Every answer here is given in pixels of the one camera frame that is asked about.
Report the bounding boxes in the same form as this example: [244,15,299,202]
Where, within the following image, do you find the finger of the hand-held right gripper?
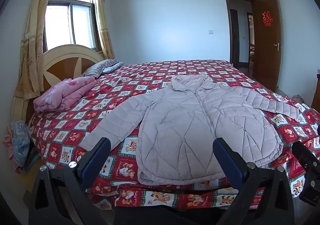
[292,140,320,207]

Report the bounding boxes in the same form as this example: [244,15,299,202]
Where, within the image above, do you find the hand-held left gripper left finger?
[28,137,115,225]

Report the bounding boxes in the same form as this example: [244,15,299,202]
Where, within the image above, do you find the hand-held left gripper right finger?
[212,137,295,225]

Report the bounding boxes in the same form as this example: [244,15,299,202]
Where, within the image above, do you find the pale pink quilted jacket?
[80,74,300,186]

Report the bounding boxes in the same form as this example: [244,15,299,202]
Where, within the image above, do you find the pile of pastel clothes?
[3,120,38,174]

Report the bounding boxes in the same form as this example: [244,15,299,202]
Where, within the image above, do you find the red checkered printed bedspread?
[29,59,320,209]

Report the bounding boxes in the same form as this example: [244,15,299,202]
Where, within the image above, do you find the pink folded blanket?
[33,76,97,112]

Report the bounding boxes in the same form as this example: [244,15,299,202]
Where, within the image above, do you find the striped pillow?
[81,59,119,77]

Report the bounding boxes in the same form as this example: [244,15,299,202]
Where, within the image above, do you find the grey patterned pillow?
[102,62,124,74]

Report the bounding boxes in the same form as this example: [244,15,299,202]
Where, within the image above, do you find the wooden arched headboard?
[11,44,105,125]

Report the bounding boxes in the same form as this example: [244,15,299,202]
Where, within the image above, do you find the brown wooden door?
[251,0,282,88]

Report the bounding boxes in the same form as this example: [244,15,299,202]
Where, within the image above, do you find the sliding glass window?
[42,0,98,53]

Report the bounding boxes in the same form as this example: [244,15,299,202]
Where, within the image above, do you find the red paper door decoration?
[261,11,272,27]

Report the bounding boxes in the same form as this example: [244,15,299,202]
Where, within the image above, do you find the dark wooden door frame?
[224,0,258,72]

